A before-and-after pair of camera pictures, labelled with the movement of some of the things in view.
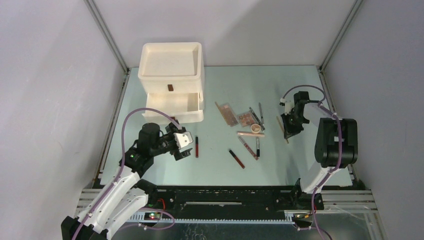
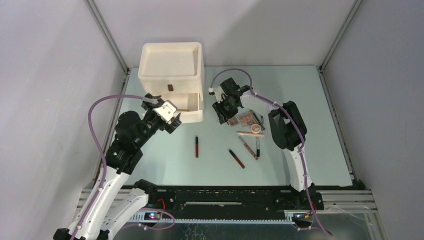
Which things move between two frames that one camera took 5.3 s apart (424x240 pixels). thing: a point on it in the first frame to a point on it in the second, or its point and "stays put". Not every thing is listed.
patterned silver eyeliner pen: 257,119 stays put
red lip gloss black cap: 196,147 stays put
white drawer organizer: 171,75 stays put
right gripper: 289,131 to 222,115
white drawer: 183,108 stays put
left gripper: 170,129 to 148,103
